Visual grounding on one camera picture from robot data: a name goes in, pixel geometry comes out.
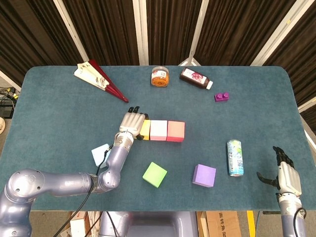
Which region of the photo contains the brown bottle with white cap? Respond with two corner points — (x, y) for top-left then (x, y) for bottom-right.
(179, 67), (214, 90)

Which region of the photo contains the white frame post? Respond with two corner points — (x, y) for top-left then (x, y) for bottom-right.
(0, 70), (22, 92)
(297, 97), (316, 114)
(132, 0), (150, 66)
(177, 0), (211, 67)
(249, 0), (310, 67)
(53, 0), (87, 65)

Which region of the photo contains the black box on floor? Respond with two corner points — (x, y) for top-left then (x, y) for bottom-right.
(0, 105), (14, 118)

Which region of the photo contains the dark brown curtain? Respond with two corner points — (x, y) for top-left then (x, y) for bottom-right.
(0, 0), (316, 129)

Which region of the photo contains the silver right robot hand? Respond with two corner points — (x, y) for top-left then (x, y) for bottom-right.
(256, 146), (302, 198)

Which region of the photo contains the white cardboard box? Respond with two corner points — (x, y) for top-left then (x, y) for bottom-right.
(60, 211), (103, 237)

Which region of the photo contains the light pink foam cube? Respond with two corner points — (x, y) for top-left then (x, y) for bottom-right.
(150, 119), (168, 141)

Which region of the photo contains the light wooden board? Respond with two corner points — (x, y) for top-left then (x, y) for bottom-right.
(199, 211), (210, 237)

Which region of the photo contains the red foam cube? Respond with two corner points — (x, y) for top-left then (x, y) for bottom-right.
(166, 120), (186, 143)

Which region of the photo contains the light blue foam cube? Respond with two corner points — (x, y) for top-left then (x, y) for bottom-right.
(91, 143), (112, 168)

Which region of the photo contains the yellow post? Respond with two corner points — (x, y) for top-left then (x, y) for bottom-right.
(246, 210), (256, 237)

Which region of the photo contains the yellow foam cube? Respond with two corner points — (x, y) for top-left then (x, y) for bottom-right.
(139, 119), (151, 141)

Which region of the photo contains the clear jar with orange contents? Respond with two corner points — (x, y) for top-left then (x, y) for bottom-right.
(151, 66), (170, 88)

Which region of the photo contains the black torso cable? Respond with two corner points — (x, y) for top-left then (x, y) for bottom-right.
(105, 211), (118, 237)

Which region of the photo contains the teal felt table cover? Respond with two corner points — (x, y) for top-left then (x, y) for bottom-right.
(0, 65), (316, 212)

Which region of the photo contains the brown cardboard box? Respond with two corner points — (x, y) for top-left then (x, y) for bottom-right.
(205, 211), (242, 237)

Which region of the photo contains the purple toy brick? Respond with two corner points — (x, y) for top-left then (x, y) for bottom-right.
(213, 92), (230, 103)

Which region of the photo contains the purple foam cube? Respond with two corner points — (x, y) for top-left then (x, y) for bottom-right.
(192, 164), (217, 189)

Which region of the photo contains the blue green drink can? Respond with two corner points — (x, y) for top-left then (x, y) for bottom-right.
(227, 139), (244, 177)

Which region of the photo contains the floor cable bundle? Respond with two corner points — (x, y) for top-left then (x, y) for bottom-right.
(0, 86), (19, 102)

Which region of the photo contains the green foam cube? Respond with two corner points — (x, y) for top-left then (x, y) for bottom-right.
(142, 161), (168, 189)

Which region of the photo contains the silver robot torso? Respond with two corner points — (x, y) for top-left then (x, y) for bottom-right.
(98, 211), (199, 237)

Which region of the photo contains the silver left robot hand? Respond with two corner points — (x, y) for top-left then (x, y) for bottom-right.
(119, 106), (150, 141)

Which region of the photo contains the folding fan with red ribs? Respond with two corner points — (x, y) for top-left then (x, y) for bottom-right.
(73, 59), (129, 104)

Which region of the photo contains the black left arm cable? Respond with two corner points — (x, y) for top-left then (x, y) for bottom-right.
(53, 145), (114, 237)

